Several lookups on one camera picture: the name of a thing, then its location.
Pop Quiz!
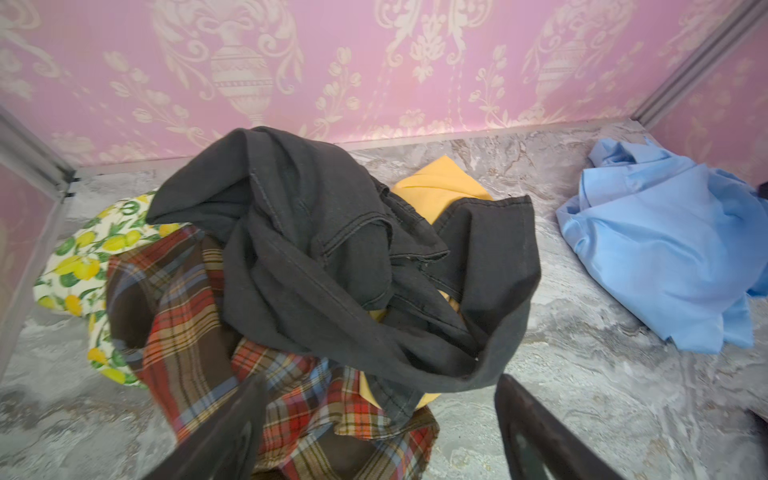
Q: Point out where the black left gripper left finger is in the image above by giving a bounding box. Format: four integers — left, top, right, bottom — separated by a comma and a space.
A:
146, 375, 268, 480

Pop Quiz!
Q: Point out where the grey aluminium corner post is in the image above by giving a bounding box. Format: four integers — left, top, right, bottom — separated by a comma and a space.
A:
1, 109, 74, 372
631, 1, 767, 130

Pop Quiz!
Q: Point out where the red brown plaid cloth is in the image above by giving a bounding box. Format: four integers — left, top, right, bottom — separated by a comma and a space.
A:
106, 227, 439, 479

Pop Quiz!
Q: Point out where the grey aluminium right corner post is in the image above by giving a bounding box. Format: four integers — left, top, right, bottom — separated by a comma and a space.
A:
631, 1, 767, 130

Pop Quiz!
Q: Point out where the dark grey cloth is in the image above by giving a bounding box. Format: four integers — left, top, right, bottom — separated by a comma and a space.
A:
147, 126, 541, 424

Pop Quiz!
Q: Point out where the light blue cloth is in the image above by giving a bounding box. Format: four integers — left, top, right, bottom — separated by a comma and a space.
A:
556, 139, 767, 354

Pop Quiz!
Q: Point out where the yellow cloth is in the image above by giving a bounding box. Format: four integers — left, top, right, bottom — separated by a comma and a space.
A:
359, 156, 493, 410

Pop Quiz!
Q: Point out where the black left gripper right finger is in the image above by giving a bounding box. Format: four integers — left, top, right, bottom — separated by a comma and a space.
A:
494, 374, 621, 480

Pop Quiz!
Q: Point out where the lemon print white cloth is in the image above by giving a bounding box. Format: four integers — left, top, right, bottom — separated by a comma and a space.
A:
33, 191, 182, 388

